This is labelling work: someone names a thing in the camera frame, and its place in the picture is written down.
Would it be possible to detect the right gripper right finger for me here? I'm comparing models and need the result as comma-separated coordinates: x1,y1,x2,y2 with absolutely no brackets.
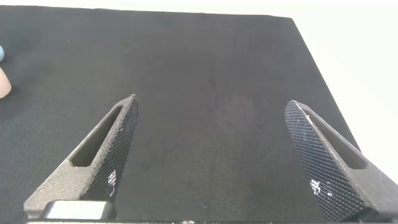
284,100,398,222

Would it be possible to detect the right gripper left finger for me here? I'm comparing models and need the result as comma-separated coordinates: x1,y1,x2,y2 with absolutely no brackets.
24,94,140,218

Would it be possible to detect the beige plastic cup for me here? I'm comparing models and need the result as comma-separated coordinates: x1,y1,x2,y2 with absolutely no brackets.
0,67,12,100

